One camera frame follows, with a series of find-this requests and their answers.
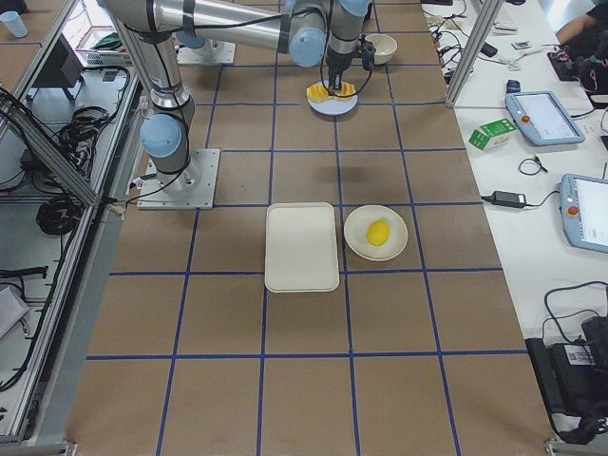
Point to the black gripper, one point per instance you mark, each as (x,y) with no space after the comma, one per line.
(336,65)

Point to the blue plate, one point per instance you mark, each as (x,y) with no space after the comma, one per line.
(334,107)

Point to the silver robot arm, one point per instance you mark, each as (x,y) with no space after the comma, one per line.
(277,73)

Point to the white plate with lemon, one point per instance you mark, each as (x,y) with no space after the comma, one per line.
(356,226)

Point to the white bowl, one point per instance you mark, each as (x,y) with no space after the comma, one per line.
(385,47)

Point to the green white carton box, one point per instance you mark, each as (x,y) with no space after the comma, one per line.
(491,135)

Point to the yellow lemon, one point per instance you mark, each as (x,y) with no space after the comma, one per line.
(378,233)

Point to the white rectangular tray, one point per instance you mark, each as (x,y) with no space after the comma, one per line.
(301,248)

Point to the teach pendant upper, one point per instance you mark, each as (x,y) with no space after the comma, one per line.
(542,119)

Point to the teach pendant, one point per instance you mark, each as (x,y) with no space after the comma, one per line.
(542,119)
(583,208)

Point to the black power adapter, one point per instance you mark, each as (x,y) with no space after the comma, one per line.
(509,199)

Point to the teach pendant lower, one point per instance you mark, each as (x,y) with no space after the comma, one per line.
(583,208)

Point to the blue plastic cup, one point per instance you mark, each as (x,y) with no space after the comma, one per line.
(12,20)

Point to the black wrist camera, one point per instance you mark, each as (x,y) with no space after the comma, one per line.
(366,52)

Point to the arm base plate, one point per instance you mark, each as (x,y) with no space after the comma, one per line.
(194,188)
(212,53)

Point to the aluminium frame post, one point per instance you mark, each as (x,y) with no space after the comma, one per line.
(473,46)

